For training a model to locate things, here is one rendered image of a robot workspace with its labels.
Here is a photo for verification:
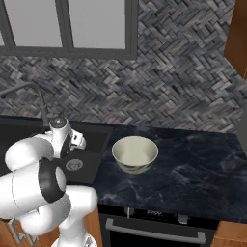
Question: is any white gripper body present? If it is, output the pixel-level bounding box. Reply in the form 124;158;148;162
70;129;88;151

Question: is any black sink basin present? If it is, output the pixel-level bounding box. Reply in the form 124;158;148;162
0;116;115;186

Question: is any cream ceramic bowl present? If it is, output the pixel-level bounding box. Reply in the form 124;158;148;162
111;135;159;175

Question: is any brown wooden sink cabinet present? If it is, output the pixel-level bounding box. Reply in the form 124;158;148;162
0;206;104;247

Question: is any brown wooden base cabinet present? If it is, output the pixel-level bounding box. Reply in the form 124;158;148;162
209;219;247;247

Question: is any dark grey tap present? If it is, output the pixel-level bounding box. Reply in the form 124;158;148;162
0;81;50;127

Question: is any grey framed window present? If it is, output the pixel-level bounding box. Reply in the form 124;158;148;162
0;0;140;61

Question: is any black oven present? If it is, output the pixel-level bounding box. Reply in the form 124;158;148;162
97;204;224;247

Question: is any grey cabinet handle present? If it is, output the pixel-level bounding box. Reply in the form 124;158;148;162
7;217;37;246

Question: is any grey oven handle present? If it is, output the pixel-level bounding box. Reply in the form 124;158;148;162
104;218;206;245

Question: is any brown wooden wall cabinet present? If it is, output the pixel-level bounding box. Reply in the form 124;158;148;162
223;0;247;81

